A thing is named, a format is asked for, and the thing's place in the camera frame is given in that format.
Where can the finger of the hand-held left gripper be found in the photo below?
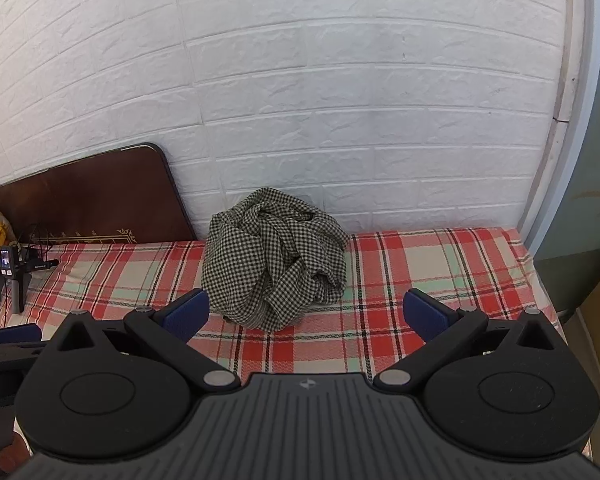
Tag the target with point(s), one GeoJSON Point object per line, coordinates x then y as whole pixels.
{"type": "Point", "coordinates": [15, 334]}

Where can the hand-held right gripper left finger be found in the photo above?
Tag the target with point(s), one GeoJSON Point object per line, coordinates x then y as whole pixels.
{"type": "Point", "coordinates": [185, 315]}

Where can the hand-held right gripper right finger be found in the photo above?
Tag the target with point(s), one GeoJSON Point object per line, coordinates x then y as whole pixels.
{"type": "Point", "coordinates": [427, 312]}

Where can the checkered green white cloth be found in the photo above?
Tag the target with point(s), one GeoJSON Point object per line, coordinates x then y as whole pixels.
{"type": "Point", "coordinates": [275, 260]}

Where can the red plaid blanket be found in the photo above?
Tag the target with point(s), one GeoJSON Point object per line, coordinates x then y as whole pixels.
{"type": "Point", "coordinates": [405, 265]}

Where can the idle black hand-held device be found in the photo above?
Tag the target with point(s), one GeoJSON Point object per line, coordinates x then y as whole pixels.
{"type": "Point", "coordinates": [15, 270]}

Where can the brown folding table board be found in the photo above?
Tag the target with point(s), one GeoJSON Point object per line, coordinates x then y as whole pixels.
{"type": "Point", "coordinates": [95, 195]}

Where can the white door trim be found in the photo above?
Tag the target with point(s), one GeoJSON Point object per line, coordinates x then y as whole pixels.
{"type": "Point", "coordinates": [565, 85]}

